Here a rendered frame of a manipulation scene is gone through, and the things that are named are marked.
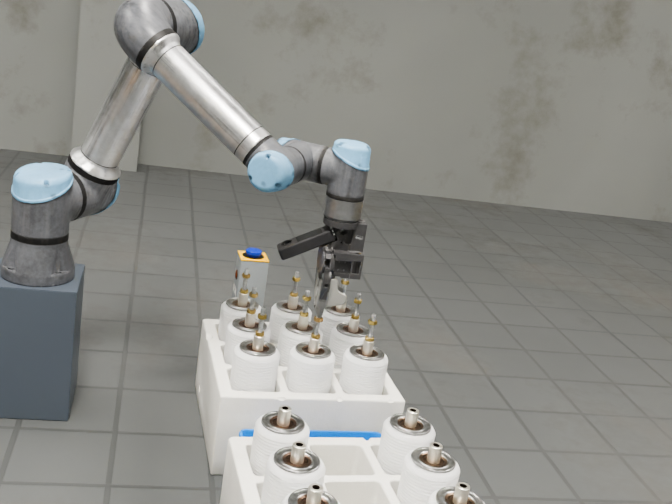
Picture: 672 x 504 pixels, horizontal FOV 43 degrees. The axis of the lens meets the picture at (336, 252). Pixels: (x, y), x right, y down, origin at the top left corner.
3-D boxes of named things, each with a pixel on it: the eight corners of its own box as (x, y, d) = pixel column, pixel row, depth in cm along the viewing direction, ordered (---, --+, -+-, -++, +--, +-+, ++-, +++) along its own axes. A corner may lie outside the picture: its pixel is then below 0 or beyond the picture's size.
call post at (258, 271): (225, 375, 217) (240, 260, 208) (222, 363, 224) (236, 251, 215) (253, 376, 219) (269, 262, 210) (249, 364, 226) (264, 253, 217)
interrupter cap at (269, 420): (265, 436, 143) (265, 432, 143) (257, 413, 150) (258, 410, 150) (308, 436, 146) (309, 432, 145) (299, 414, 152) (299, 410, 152)
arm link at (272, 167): (109, -22, 155) (299, 166, 151) (142, -19, 165) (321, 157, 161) (77, 27, 160) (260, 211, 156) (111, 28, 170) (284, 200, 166)
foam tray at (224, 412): (210, 475, 174) (220, 396, 169) (194, 385, 210) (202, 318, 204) (391, 475, 184) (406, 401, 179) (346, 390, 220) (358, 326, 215)
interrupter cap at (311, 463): (277, 475, 133) (278, 472, 132) (269, 449, 140) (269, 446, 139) (324, 475, 135) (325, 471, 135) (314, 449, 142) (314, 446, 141)
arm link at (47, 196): (-4, 229, 176) (-1, 165, 172) (39, 216, 188) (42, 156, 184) (45, 243, 173) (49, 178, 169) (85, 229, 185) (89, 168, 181)
